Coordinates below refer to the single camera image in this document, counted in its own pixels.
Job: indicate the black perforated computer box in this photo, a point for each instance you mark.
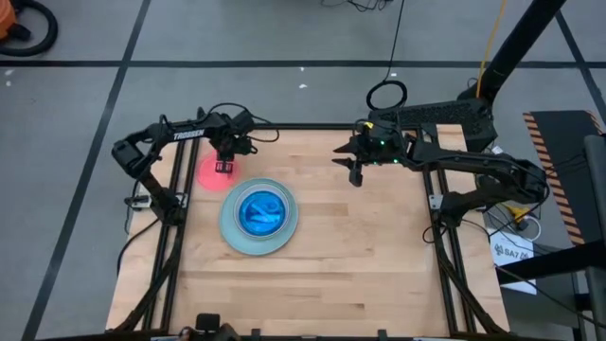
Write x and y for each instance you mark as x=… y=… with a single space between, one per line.
x=440 y=113

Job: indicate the yellow connector plug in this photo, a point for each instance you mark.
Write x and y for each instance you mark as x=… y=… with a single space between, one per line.
x=520 y=214

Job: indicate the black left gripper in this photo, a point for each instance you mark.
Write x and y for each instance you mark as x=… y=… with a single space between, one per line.
x=232 y=137

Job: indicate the black metal table frame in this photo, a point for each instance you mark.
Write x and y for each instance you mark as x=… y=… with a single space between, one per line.
x=308 y=126

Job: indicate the small white tag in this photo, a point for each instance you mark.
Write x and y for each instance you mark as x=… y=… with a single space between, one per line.
x=497 y=150

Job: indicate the black hazard-striped platform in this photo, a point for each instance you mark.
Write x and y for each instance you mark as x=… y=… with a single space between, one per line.
x=568 y=132

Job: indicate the black object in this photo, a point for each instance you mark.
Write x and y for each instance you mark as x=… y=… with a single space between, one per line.
x=208 y=324

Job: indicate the black slanted bar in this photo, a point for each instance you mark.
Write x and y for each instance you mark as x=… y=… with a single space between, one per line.
x=558 y=260

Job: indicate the grey metal post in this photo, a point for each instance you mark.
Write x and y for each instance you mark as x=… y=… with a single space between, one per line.
x=596 y=189

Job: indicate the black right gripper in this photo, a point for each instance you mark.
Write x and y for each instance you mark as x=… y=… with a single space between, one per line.
x=379 y=151

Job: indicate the large light blue plate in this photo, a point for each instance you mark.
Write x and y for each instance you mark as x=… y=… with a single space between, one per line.
x=227 y=227

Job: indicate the orange vacuum cleaner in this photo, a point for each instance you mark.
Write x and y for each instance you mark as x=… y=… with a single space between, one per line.
x=5 y=19

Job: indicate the black slanted pole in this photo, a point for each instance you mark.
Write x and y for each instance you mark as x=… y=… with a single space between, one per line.
x=516 y=42

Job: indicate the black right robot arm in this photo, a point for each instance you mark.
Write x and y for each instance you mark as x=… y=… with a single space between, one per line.
x=473 y=163

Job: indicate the white printed paper sheet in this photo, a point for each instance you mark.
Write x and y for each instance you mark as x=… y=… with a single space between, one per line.
x=513 y=251

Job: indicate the small red translucent plate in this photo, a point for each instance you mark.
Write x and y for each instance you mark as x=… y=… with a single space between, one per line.
x=208 y=177

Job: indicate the yellow gripper tag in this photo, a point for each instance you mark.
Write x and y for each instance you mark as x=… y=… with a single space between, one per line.
x=368 y=126

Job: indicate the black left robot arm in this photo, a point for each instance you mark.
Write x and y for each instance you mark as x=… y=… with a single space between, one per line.
x=189 y=134

